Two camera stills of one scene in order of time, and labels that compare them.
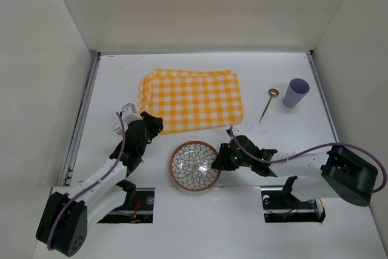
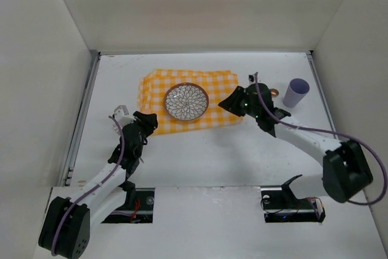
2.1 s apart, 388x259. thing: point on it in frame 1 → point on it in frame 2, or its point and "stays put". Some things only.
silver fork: (118, 128) stays put
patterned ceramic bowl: (190, 166) → (186, 101)
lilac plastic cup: (297, 89) stays put
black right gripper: (226, 154) → (237, 103)
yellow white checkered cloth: (188, 99) stays put
